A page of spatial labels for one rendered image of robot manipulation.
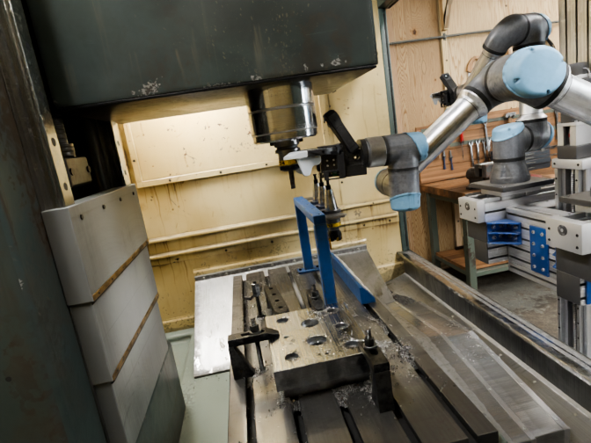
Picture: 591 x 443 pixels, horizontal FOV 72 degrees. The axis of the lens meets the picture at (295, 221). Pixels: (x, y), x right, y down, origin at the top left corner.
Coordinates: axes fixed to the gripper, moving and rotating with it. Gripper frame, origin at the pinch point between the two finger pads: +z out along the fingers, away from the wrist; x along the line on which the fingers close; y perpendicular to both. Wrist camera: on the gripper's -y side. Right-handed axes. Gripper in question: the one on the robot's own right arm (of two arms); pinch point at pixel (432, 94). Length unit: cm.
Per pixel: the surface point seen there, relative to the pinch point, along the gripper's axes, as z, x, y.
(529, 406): -111, -87, 77
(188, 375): -22, -164, 74
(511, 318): -89, -65, 70
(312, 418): -107, -142, 49
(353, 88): -1.3, -47.1, -14.3
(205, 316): 0, -149, 63
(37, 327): -106, -179, 9
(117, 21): -90, -150, -36
